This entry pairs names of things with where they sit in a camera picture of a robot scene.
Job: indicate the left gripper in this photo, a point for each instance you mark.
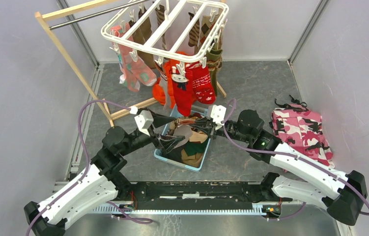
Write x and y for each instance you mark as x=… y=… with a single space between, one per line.
x=166 y=142

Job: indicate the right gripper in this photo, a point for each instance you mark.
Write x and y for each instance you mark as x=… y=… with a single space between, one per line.
x=205 y=125

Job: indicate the grey beige sock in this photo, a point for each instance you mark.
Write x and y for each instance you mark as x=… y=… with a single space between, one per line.
x=183 y=130
x=163 y=92

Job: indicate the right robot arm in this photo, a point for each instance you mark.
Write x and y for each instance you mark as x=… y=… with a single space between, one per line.
x=342 y=195

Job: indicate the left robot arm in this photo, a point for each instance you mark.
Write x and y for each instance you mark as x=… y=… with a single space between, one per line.
x=101 y=180

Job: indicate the white clip sock hanger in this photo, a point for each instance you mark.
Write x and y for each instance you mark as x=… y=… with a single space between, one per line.
x=218 y=15

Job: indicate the cream ribbed sock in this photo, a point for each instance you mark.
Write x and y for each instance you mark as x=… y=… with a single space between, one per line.
x=175 y=124

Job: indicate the dark green sock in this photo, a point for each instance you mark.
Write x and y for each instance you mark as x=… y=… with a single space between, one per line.
x=193 y=148

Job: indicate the light blue plastic basket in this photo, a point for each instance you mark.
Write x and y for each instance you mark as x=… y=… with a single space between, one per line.
x=165 y=157

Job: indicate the red snowflake sock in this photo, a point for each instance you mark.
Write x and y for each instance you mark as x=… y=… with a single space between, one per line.
x=202 y=85

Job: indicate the orange cloth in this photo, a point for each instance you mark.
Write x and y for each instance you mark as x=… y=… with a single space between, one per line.
x=166 y=67

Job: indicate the red bear sock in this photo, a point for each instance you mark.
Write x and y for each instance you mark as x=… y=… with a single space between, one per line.
x=182 y=91

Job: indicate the pink patterned sock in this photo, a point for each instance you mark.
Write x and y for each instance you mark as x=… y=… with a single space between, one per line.
x=134 y=73

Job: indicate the olive green striped sock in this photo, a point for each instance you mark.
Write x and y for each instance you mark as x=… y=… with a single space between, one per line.
x=214 y=64

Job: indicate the pink camouflage garment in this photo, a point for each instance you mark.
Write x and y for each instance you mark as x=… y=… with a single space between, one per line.
x=300 y=127

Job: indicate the brown striped sock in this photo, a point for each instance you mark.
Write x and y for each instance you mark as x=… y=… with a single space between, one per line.
x=194 y=34

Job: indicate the brown plain sock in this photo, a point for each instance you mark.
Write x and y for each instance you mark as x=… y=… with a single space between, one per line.
x=141 y=35

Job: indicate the wooden clothes rack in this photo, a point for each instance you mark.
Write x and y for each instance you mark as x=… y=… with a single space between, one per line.
x=44 y=19

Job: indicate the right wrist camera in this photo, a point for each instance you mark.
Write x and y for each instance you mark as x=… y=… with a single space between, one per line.
x=216 y=114

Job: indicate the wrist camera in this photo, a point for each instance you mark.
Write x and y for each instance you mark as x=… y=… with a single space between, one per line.
x=143 y=119
x=216 y=114

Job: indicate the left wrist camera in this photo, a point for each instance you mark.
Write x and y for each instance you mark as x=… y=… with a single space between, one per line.
x=143 y=119

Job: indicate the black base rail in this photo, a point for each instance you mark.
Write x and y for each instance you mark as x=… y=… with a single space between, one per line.
x=195 y=198

